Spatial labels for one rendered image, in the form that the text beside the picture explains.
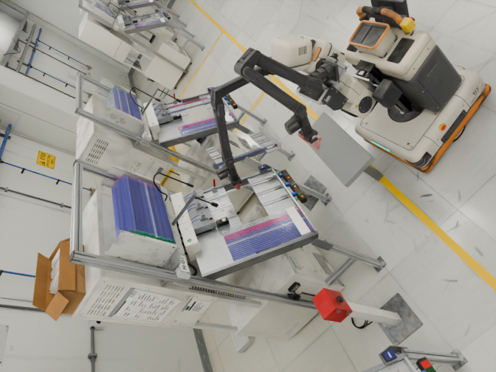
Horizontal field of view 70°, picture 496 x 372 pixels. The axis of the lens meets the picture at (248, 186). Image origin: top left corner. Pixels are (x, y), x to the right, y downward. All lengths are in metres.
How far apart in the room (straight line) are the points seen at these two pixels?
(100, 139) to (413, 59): 2.27
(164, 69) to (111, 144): 3.74
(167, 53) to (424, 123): 4.87
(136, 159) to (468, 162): 2.48
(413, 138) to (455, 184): 0.40
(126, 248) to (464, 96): 2.16
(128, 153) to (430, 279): 2.42
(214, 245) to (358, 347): 1.24
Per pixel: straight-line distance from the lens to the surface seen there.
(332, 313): 1.96
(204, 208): 2.32
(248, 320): 2.58
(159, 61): 6.63
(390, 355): 1.77
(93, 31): 6.43
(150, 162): 3.22
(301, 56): 1.94
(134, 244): 1.90
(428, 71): 2.37
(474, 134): 2.78
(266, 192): 2.43
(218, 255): 2.12
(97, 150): 3.13
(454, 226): 2.59
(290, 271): 2.36
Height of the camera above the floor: 2.37
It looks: 37 degrees down
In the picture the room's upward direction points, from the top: 66 degrees counter-clockwise
